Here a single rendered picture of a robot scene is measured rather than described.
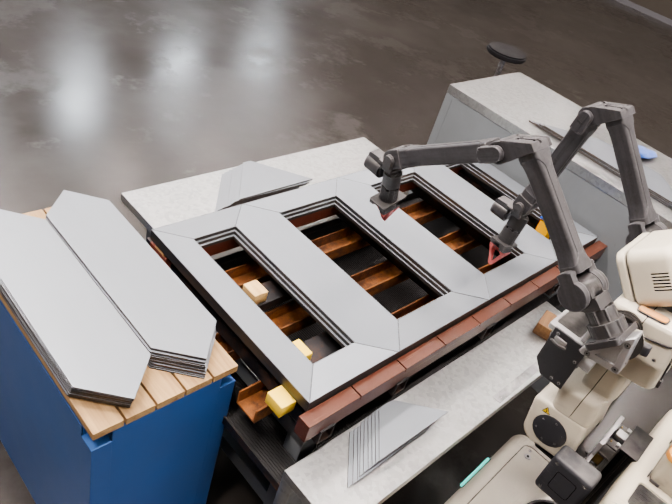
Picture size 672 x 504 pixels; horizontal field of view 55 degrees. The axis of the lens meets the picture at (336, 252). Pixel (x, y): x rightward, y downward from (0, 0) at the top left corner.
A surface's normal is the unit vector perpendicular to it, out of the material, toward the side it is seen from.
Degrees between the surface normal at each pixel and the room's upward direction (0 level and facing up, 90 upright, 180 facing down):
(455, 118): 90
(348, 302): 0
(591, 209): 90
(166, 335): 0
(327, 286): 0
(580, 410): 90
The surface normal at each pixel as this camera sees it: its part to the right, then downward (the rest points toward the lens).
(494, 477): 0.25, -0.76
